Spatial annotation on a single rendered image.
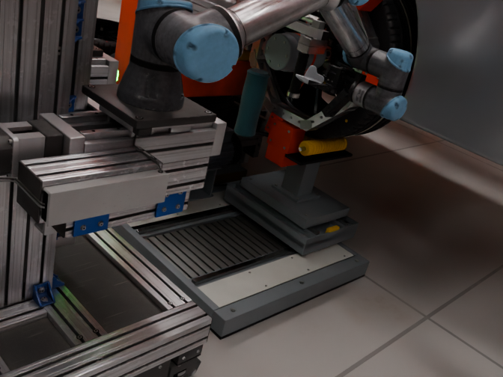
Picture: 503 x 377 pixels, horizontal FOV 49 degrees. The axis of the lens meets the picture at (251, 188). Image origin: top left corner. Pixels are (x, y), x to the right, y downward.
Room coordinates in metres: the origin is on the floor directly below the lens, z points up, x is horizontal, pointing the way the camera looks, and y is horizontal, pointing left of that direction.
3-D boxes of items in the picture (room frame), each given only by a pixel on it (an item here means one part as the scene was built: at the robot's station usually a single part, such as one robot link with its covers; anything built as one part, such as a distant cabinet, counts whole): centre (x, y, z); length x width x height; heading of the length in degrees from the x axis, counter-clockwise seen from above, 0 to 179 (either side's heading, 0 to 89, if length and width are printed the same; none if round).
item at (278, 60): (2.08, -0.04, 0.85); 0.21 x 0.14 x 0.14; 139
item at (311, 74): (1.75, -0.09, 0.86); 0.09 x 0.03 x 0.06; 80
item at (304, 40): (1.87, -0.08, 0.93); 0.09 x 0.05 x 0.05; 139
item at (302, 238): (2.26, -0.19, 0.13); 0.50 x 0.36 x 0.10; 49
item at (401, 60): (1.63, -0.30, 0.95); 0.11 x 0.08 x 0.11; 45
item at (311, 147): (2.13, -0.24, 0.51); 0.29 x 0.06 x 0.06; 139
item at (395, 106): (1.62, -0.32, 0.85); 0.11 x 0.08 x 0.09; 49
